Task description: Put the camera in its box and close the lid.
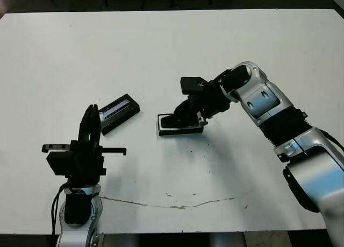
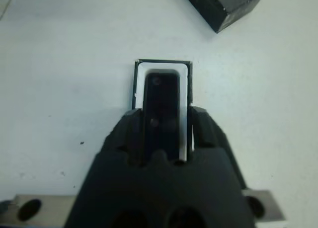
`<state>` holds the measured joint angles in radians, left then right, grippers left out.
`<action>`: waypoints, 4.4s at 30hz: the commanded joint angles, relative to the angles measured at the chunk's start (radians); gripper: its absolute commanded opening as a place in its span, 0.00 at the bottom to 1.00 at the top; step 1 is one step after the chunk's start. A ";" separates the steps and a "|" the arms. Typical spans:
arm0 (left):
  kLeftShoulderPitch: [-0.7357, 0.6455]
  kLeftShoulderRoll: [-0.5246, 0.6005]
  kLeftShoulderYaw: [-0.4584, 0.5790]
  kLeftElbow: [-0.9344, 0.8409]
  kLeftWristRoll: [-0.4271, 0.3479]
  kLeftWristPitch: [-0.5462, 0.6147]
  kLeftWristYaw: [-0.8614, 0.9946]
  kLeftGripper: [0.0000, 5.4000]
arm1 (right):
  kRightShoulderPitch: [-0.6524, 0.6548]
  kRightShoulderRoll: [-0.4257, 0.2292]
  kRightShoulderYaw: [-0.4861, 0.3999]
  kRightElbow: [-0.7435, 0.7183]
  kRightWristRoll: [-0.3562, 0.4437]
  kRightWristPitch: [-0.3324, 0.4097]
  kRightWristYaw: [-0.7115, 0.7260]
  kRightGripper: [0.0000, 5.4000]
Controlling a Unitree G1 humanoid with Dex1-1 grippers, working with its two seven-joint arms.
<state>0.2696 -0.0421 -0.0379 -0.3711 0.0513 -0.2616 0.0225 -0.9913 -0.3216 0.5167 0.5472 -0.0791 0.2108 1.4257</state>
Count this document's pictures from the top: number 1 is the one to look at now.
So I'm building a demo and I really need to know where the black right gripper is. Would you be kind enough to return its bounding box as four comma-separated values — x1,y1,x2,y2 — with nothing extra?
173,86,232,128

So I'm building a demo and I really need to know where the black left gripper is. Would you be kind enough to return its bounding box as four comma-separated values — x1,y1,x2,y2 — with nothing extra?
41,104,127,184

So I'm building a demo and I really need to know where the slim black camera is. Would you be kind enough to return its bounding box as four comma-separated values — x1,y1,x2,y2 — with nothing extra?
160,116,190,129

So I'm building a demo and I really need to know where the glossy black box lid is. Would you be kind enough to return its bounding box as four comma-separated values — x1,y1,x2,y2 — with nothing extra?
97,93,141,136

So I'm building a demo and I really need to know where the black box base white insert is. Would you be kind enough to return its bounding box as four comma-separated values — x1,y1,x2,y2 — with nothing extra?
157,112,205,137

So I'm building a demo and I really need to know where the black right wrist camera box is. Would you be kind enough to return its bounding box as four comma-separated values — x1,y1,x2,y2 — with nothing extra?
180,76,209,96

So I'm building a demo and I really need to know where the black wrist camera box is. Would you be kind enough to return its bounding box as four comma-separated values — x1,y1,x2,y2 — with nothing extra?
46,152,82,178
180,76,209,96

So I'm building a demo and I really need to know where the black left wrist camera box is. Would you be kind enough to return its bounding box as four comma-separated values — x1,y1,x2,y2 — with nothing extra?
46,152,82,178

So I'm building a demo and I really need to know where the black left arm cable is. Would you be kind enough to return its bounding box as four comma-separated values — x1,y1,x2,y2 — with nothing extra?
50,182,68,236

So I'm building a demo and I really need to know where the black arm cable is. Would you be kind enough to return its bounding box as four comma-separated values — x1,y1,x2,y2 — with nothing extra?
321,128,344,154
50,182,68,236

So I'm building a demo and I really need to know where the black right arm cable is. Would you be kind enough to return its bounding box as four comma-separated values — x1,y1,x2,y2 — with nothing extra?
321,128,344,154

